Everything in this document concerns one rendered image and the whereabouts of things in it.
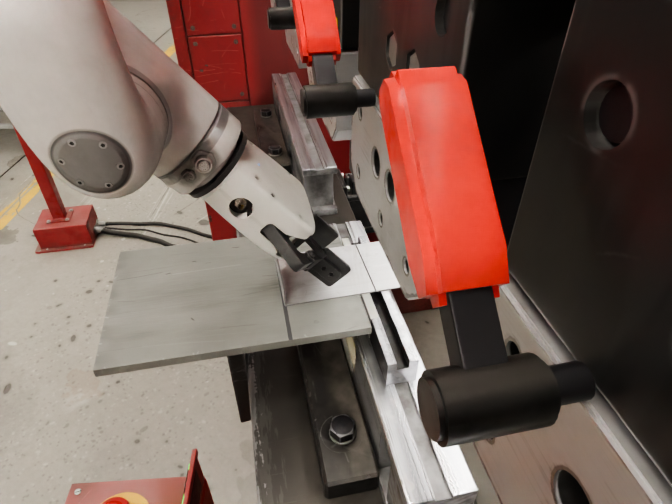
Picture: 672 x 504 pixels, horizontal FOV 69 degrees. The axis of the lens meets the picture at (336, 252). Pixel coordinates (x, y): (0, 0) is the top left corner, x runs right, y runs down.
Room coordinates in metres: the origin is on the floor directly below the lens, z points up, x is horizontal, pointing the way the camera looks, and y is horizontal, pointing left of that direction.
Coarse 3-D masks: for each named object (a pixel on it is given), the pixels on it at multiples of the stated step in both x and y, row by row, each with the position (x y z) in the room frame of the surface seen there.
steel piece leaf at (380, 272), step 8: (360, 248) 0.46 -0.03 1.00; (368, 248) 0.46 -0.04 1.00; (376, 248) 0.46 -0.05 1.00; (368, 256) 0.45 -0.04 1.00; (376, 256) 0.45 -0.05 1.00; (384, 256) 0.45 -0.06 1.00; (368, 264) 0.43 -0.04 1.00; (376, 264) 0.43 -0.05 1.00; (384, 264) 0.43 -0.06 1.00; (368, 272) 0.42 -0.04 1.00; (376, 272) 0.42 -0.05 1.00; (384, 272) 0.42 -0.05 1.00; (392, 272) 0.42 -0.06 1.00; (376, 280) 0.40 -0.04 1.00; (384, 280) 0.40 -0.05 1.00; (392, 280) 0.40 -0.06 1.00; (376, 288) 0.39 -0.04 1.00; (384, 288) 0.39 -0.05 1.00; (392, 288) 0.39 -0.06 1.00
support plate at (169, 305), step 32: (128, 256) 0.45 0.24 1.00; (160, 256) 0.45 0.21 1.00; (192, 256) 0.45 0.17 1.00; (224, 256) 0.45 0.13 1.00; (256, 256) 0.45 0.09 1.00; (128, 288) 0.39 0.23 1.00; (160, 288) 0.39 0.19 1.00; (192, 288) 0.39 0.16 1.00; (224, 288) 0.39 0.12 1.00; (256, 288) 0.39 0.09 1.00; (128, 320) 0.34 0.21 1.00; (160, 320) 0.34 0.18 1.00; (192, 320) 0.34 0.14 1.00; (224, 320) 0.34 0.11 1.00; (256, 320) 0.34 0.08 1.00; (320, 320) 0.34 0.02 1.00; (352, 320) 0.34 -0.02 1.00; (128, 352) 0.30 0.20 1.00; (160, 352) 0.30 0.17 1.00; (192, 352) 0.30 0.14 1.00; (224, 352) 0.31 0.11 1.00
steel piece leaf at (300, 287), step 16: (352, 256) 0.45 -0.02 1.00; (288, 272) 0.42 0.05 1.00; (304, 272) 0.42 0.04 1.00; (352, 272) 0.42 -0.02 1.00; (288, 288) 0.39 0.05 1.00; (304, 288) 0.39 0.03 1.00; (320, 288) 0.39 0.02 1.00; (336, 288) 0.39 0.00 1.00; (352, 288) 0.39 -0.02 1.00; (368, 288) 0.39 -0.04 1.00; (288, 304) 0.37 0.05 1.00
